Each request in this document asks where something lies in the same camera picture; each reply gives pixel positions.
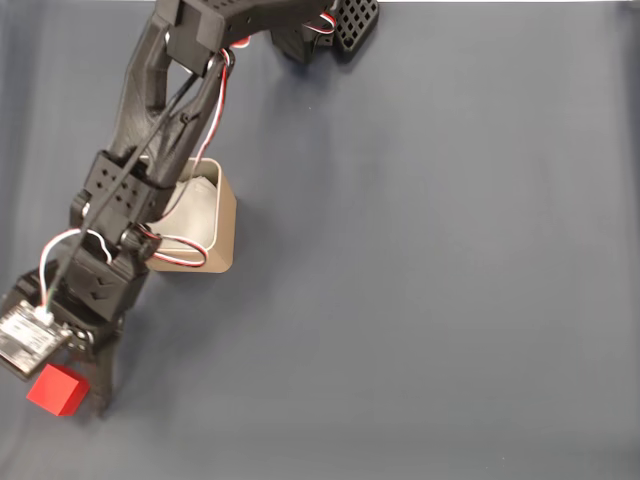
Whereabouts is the red cube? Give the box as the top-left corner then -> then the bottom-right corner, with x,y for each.
25,363 -> 92,417

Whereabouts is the tan box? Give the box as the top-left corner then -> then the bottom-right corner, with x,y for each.
144,157 -> 238,275

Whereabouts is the white tissue paper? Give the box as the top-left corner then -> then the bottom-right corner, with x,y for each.
159,173 -> 219,250

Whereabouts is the short white servo wire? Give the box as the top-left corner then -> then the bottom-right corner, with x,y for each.
38,227 -> 112,306

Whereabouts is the long white red servo wire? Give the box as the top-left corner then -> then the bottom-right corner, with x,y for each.
149,47 -> 236,269

